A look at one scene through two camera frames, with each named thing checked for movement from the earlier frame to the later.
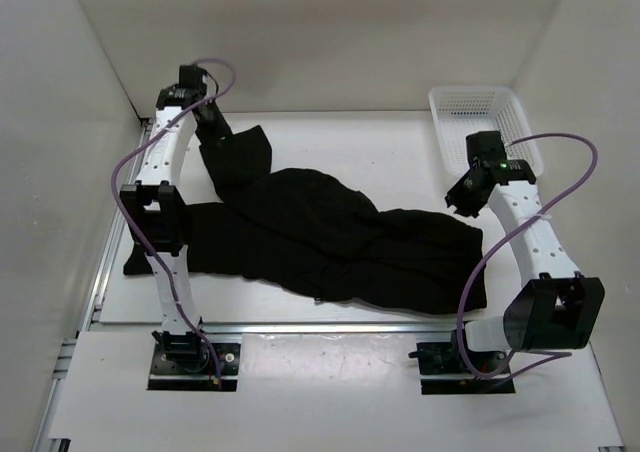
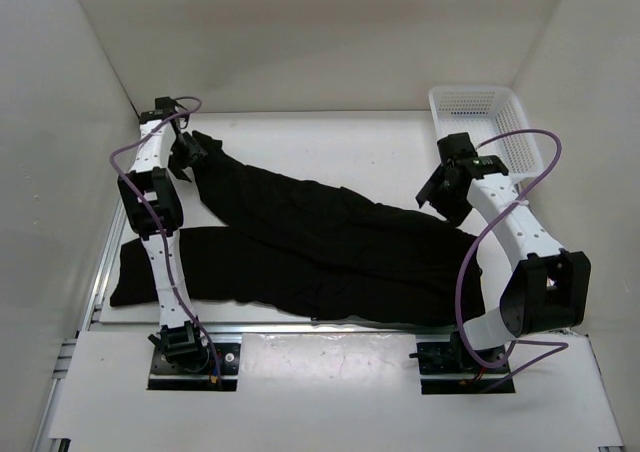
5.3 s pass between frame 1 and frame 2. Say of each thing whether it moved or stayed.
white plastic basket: stayed
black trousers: moved
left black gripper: moved
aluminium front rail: stayed
